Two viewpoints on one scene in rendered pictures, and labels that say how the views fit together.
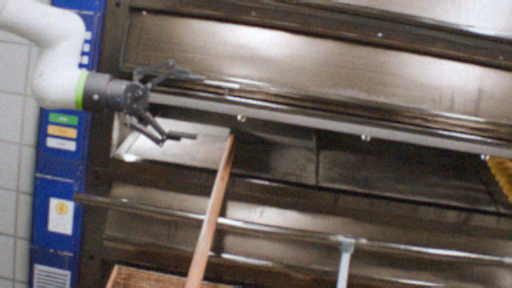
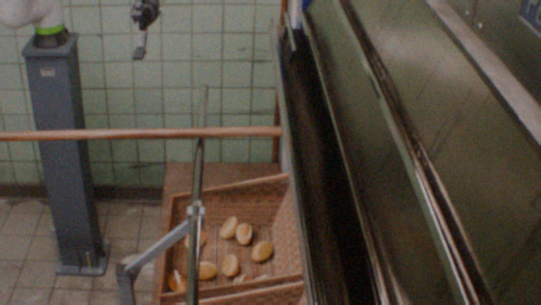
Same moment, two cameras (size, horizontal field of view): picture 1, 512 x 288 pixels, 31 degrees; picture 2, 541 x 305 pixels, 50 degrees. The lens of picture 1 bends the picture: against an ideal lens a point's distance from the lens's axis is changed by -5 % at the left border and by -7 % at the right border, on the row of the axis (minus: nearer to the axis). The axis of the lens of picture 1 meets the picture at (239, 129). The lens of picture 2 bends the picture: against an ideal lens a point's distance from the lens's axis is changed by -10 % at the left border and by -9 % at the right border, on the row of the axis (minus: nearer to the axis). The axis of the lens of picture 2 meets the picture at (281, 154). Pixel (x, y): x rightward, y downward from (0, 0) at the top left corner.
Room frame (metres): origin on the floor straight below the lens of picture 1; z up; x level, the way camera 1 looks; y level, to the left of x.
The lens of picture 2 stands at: (2.34, -1.61, 2.18)
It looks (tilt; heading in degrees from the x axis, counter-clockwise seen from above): 33 degrees down; 81
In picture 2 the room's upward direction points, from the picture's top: 4 degrees clockwise
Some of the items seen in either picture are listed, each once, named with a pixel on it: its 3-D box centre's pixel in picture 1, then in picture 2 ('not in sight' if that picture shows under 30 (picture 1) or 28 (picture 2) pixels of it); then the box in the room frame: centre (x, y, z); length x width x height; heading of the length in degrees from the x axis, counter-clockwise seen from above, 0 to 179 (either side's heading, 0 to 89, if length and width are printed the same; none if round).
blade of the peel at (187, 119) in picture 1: (237, 121); not in sight; (3.37, 0.01, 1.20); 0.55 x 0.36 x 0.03; 88
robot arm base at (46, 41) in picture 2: not in sight; (53, 30); (1.73, 0.85, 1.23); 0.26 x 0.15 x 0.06; 87
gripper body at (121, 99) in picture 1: (129, 97); (143, 17); (2.17, 0.26, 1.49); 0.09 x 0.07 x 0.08; 88
